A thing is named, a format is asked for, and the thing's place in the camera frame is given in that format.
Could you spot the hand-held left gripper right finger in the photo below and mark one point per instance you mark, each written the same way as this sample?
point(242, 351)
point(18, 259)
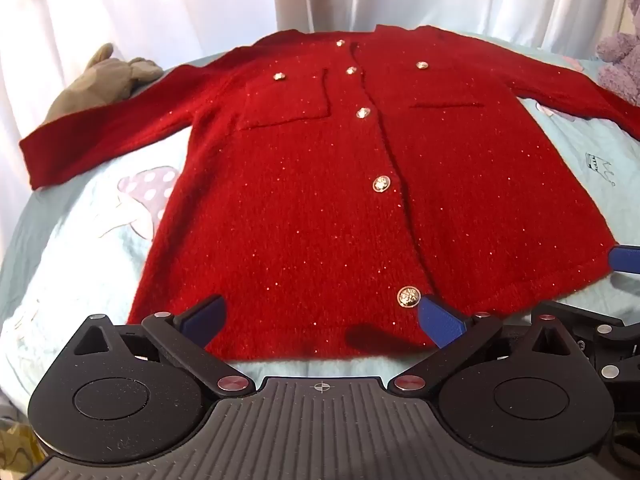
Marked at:
point(442, 322)

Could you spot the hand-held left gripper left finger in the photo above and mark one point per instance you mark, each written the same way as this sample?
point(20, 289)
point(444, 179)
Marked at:
point(202, 317)

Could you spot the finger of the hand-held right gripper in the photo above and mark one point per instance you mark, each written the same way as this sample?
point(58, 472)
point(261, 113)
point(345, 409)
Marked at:
point(625, 260)
point(607, 350)

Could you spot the red knit cardigan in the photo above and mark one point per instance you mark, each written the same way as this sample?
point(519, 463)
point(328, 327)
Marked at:
point(300, 210)

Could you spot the light blue printed bed sheet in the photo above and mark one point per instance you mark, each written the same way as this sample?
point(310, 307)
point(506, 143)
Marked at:
point(75, 240)

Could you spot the purple plush toy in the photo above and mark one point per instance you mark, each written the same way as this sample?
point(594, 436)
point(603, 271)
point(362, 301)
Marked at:
point(622, 65)

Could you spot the yellow patterned cloth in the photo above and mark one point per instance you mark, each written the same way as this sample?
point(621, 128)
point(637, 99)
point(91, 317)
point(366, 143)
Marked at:
point(15, 440)

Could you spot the brown plush toy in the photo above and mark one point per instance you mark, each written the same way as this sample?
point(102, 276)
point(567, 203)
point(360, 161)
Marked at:
point(95, 85)

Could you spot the white sheer curtain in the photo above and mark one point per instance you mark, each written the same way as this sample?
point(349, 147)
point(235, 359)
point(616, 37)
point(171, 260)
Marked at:
point(125, 10)

